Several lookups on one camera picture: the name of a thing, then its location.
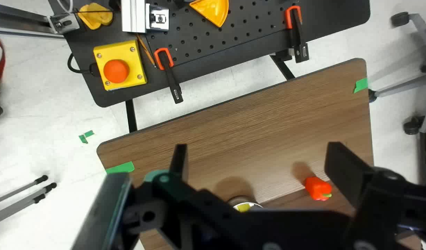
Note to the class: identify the green tape on table left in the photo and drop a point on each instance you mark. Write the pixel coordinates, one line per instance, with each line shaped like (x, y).
(123, 168)

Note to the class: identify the yellow wedge piece left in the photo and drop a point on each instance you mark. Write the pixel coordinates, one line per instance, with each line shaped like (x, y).
(95, 15)

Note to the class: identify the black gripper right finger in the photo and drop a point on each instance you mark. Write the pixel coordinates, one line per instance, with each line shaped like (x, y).
(348, 171)

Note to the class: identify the orange black clamp left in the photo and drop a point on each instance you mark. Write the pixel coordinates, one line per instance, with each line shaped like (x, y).
(166, 62)

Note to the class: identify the green tape on table right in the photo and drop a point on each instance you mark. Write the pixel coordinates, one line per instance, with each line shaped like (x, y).
(360, 84)

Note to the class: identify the yellow wedge piece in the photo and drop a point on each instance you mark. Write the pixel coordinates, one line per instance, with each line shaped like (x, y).
(216, 11)
(95, 15)

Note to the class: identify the orange black clamp right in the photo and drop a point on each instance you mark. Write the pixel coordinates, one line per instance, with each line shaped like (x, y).
(294, 18)

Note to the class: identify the green tape on floor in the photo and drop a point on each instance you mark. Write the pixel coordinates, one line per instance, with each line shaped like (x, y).
(85, 136)

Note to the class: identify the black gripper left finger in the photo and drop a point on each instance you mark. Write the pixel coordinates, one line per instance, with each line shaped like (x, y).
(180, 161)

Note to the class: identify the black pegboard panel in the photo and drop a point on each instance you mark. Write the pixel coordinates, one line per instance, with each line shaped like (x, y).
(253, 28)

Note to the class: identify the orange toy pepper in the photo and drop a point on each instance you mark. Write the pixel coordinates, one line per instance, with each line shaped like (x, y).
(318, 189)

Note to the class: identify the grey metal rail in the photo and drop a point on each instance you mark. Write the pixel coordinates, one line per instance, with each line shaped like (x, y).
(16, 21)

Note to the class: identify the orange black clamp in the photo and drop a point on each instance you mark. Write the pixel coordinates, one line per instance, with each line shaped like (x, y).
(166, 62)
(294, 18)

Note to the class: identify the aluminium extrusion block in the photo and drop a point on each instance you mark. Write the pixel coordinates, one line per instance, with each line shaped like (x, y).
(134, 15)

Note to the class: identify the green tape on table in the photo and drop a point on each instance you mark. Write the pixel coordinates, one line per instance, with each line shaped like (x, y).
(123, 168)
(360, 84)

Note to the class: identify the yellow emergency stop box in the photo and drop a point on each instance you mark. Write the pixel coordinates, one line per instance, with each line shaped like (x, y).
(120, 65)

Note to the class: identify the yellow cube block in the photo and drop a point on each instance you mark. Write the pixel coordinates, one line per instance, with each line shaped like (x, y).
(244, 207)

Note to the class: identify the yellow wedge piece right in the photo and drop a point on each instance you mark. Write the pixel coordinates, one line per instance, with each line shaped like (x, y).
(216, 11)

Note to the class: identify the office chair base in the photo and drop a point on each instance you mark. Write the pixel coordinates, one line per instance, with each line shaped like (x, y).
(416, 123)

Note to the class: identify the silver metal bowl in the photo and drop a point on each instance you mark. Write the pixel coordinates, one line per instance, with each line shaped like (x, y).
(253, 203)

